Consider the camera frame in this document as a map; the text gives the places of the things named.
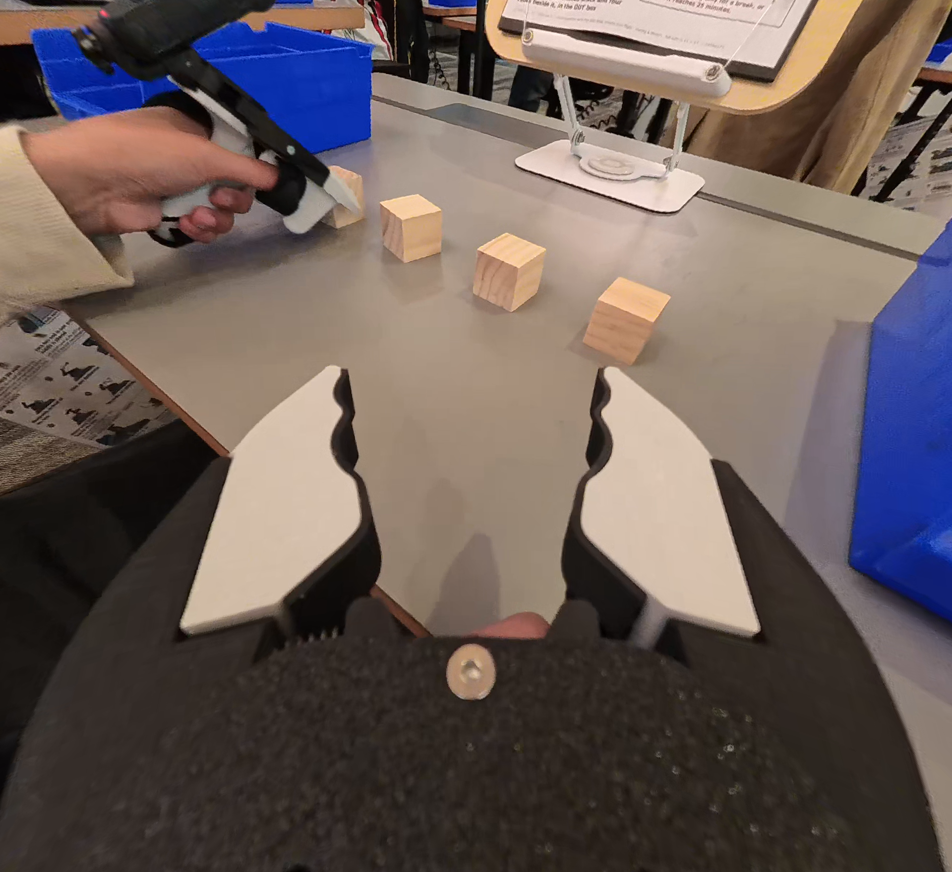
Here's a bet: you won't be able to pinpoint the black-backed instruction sheet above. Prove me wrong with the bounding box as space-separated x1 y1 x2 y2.
497 0 867 83

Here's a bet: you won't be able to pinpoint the light wooden cube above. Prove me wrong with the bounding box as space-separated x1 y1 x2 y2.
325 165 366 229
380 194 444 263
473 233 548 312
583 277 672 366

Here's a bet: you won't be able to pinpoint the printed floor sheet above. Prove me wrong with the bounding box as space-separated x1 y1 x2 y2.
866 121 952 211
0 303 176 450

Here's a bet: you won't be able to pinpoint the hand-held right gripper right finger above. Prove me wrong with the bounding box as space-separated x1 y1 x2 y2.
561 365 763 646

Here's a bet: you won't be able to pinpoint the instruction sheet stand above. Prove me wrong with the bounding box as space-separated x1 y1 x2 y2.
485 0 912 116

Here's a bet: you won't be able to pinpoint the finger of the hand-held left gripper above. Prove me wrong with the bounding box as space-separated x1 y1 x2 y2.
285 169 367 235

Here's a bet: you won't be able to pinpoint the person's left forearm cream sleeve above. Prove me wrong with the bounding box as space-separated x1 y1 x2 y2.
0 124 135 326

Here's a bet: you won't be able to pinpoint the person's left hand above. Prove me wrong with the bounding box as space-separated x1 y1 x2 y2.
22 106 280 246

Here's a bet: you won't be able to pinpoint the wooden table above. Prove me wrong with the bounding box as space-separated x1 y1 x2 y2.
0 0 365 46

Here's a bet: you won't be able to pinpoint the person's black trousers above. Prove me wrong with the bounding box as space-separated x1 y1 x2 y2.
0 418 232 776

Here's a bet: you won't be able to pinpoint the tan cloth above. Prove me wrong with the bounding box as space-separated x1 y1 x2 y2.
680 0 952 196

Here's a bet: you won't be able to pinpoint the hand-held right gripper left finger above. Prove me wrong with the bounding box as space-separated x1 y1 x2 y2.
178 365 382 638

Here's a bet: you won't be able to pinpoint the white document stand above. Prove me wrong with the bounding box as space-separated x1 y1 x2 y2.
515 30 733 213

